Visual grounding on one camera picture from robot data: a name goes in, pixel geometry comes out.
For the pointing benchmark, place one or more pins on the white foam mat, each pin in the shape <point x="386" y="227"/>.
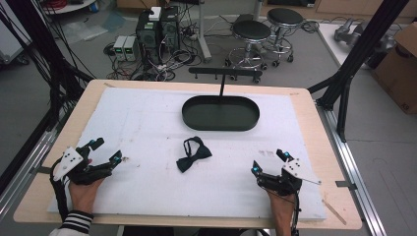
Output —
<point x="147" y="131"/>

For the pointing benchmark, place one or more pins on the person's right hand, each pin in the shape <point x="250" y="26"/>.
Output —
<point x="282" y="205"/>

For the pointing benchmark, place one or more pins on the white box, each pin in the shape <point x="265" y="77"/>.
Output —
<point x="155" y="13"/>

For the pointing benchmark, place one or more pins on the white wheeled case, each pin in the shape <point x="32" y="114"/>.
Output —
<point x="11" y="36"/>

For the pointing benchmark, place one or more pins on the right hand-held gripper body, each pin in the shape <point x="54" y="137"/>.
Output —
<point x="285" y="182"/>

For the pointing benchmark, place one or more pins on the black round stool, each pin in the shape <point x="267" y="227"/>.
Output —
<point x="284" y="18"/>
<point x="250" y="31"/>

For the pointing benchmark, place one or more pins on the round white table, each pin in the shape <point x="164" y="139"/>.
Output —
<point x="70" y="6"/>

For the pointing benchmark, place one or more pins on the clear plastic sheet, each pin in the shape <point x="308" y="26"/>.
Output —
<point x="91" y="26"/>

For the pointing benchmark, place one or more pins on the black computer tower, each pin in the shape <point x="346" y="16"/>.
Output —
<point x="170" y="29"/>
<point x="147" y="36"/>

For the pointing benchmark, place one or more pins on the black bow tie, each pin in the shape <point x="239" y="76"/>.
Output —
<point x="193" y="157"/>

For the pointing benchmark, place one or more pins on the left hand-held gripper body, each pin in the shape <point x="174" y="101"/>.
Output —
<point x="70" y="160"/>

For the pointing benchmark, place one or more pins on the thin wooden stick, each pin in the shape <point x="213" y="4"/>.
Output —
<point x="334" y="212"/>

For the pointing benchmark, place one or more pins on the person's left hand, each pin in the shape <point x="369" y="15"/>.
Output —
<point x="82" y="196"/>

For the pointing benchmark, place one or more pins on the black metal bracket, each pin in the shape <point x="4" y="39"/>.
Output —
<point x="345" y="185"/>
<point x="41" y="169"/>

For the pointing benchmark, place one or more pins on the grey power supply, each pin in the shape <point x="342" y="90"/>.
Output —
<point x="119" y="48"/>
<point x="131" y="48"/>

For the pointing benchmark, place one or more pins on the white side table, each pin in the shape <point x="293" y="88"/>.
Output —
<point x="331" y="42"/>

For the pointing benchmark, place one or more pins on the cardboard box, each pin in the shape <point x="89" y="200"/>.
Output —
<point x="401" y="72"/>

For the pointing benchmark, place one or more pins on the black hook stand with tray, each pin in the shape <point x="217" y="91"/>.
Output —
<point x="220" y="114"/>

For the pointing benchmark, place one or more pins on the grey desk leg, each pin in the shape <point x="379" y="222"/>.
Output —
<point x="204" y="36"/>

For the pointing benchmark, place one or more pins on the aluminium rail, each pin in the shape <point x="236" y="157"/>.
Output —
<point x="354" y="164"/>
<point x="23" y="173"/>

